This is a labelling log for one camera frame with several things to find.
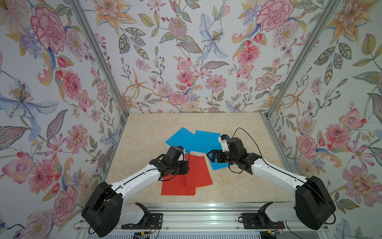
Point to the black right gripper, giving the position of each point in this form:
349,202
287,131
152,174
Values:
214,152

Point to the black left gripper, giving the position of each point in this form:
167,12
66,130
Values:
185,167

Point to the red paper sheet two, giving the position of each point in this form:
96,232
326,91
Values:
199,174

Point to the blue paper sheet one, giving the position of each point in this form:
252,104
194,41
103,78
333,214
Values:
184,138

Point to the blue paper sheet three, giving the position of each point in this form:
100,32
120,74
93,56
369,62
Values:
223,158

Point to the red paper sheet one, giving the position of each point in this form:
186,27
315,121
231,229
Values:
176,186

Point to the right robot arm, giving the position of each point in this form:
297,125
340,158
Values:
312,203

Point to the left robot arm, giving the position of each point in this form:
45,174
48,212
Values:
107,209

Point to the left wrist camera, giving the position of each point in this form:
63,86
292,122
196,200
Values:
174,153

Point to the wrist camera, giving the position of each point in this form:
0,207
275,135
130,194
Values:
232,145
174,153

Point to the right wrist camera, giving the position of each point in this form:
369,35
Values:
232,145

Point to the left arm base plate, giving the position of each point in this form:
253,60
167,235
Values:
138,217

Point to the front aluminium rail frame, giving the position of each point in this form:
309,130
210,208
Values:
213,221

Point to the right table edge rail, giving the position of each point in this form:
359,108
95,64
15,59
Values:
277,144

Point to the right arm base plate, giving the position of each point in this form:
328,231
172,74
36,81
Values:
260,220

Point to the left aluminium corner post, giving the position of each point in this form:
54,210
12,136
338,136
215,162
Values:
90,36

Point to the aluminium corner post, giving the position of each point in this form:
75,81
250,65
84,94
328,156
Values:
90,36
322,21

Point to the right aluminium corner post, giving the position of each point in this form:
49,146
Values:
322,21

